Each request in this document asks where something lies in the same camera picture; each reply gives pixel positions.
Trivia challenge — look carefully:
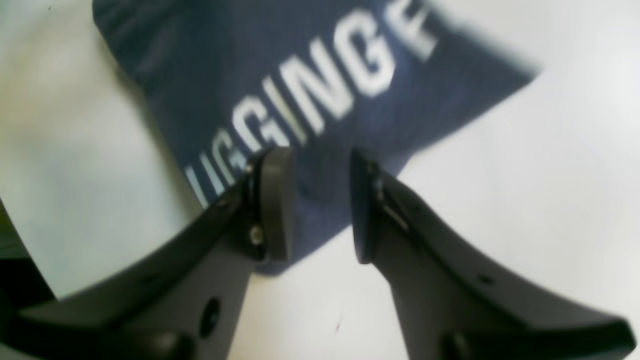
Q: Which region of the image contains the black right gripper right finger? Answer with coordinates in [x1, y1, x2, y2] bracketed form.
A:
[350, 148, 637, 360]

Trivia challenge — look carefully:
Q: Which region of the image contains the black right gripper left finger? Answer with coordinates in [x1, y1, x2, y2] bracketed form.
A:
[1, 146, 296, 360]

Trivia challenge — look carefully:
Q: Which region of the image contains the dark blue T-shirt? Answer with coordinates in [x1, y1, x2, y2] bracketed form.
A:
[92, 0, 536, 276]

